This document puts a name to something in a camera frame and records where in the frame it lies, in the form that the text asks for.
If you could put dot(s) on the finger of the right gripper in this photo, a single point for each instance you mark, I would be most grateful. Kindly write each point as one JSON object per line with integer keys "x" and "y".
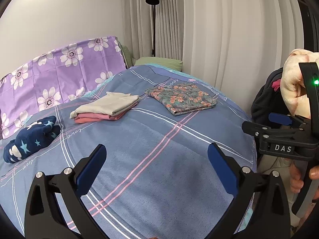
{"x": 257, "y": 130}
{"x": 280, "y": 119}

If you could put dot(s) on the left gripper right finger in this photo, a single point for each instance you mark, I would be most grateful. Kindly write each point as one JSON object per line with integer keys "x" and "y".
{"x": 259, "y": 208}

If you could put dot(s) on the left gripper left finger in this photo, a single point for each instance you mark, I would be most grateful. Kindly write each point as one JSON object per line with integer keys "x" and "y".
{"x": 43, "y": 216}

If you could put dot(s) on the floral teal orange shirt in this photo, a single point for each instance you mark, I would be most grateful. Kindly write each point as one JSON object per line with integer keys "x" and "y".
{"x": 182, "y": 98}

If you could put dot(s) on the person's right hand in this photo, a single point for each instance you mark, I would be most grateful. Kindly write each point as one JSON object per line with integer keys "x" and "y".
{"x": 296, "y": 183}

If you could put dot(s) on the navy star fleece blanket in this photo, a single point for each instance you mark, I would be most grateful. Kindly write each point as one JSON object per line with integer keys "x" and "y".
{"x": 40, "y": 134}

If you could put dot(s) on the white curtain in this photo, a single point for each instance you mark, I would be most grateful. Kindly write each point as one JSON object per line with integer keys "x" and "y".
{"x": 232, "y": 45}

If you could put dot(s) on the folded pink garment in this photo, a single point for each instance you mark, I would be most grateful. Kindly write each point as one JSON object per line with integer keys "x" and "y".
{"x": 94, "y": 117}

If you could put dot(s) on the green pillow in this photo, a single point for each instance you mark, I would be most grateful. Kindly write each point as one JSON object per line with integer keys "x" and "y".
{"x": 166, "y": 62}

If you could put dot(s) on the folded grey garment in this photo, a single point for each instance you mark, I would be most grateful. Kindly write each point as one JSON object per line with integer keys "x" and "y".
{"x": 113, "y": 103}

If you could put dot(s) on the purple floral pillow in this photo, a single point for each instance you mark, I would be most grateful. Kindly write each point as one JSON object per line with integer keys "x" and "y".
{"x": 57, "y": 77}

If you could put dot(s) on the black floor lamp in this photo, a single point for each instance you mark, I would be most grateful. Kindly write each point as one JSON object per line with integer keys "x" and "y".
{"x": 153, "y": 4}

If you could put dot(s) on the black camera box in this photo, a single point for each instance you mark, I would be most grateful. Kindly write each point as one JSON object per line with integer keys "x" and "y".
{"x": 309, "y": 73}

